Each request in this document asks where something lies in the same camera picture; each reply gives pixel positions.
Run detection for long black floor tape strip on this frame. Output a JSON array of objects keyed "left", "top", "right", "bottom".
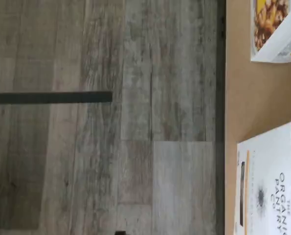
[{"left": 0, "top": 91, "right": 113, "bottom": 105}]

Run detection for white box with yellow strip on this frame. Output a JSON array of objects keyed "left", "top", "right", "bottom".
[{"left": 234, "top": 121, "right": 291, "bottom": 235}]

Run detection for brown wooden shelf board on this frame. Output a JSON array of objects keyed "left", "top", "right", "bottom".
[{"left": 215, "top": 0, "right": 291, "bottom": 235}]

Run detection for yellow granola cereal box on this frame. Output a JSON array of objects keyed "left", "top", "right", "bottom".
[{"left": 250, "top": 0, "right": 291, "bottom": 63}]

